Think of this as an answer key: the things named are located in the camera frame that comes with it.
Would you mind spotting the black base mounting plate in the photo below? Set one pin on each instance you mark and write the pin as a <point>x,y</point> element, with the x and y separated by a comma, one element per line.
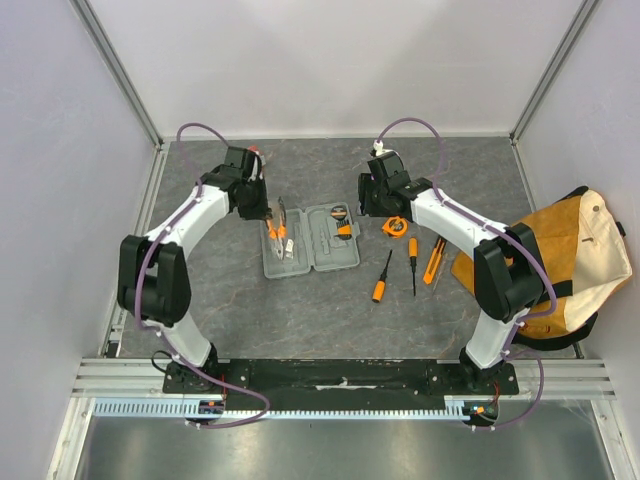
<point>352,385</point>

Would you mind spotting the orange pliers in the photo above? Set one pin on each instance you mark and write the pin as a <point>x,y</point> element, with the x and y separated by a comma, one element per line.
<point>278,239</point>

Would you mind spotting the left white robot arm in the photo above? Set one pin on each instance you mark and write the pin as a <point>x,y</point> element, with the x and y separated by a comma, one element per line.
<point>153,278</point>

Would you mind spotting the orange tape measure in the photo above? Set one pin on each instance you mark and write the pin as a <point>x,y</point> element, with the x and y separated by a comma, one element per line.
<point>395,227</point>

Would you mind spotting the black electrical tape roll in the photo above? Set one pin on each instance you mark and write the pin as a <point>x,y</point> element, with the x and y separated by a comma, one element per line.
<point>339,213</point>

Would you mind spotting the grey plastic tool case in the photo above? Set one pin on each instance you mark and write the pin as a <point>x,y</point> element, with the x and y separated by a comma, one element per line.
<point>312,244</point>

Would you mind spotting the orange handled large screwdriver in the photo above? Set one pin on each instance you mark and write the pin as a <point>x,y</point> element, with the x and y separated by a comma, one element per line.
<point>380,286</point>

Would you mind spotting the tan canvas tool bag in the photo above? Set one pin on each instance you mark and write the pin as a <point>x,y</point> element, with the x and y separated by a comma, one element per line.
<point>585,257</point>

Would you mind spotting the orange handled small screwdriver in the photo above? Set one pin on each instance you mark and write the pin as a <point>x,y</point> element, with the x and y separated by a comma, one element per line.
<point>413,255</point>

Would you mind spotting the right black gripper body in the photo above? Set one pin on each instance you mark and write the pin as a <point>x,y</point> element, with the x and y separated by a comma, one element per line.
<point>366,197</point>

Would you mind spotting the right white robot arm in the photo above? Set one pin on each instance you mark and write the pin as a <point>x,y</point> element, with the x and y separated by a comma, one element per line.
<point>508,274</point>

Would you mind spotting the aluminium frame rail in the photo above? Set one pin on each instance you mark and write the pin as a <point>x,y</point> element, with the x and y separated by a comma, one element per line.
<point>549,379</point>

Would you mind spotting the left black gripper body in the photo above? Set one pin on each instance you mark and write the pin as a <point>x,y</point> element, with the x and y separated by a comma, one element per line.
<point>256,200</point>

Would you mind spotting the hex key set orange holder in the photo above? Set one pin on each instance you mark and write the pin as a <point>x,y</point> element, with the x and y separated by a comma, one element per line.
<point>344,230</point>

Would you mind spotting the orange utility knife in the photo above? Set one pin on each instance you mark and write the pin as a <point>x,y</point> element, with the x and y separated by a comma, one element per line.
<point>434,260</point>

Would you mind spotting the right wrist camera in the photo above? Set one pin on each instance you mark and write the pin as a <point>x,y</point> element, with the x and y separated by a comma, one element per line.
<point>384,163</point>

